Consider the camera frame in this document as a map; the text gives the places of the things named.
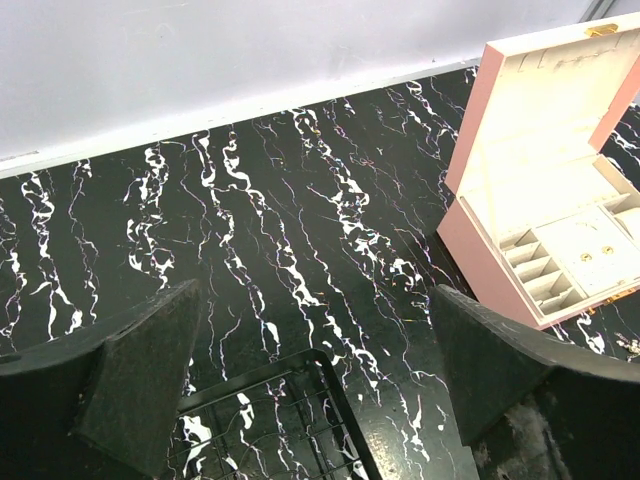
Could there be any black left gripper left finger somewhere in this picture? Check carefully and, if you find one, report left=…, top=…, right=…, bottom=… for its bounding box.
left=1, top=280, right=201, bottom=479

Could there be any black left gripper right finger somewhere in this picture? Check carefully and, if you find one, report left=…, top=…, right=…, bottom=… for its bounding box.
left=430, top=285, right=639, bottom=479

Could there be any pink jewelry box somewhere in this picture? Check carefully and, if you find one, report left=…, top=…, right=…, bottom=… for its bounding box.
left=437, top=13, right=639, bottom=329

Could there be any black wire dish rack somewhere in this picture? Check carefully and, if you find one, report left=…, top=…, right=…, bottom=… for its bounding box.
left=160, top=349, right=381, bottom=479

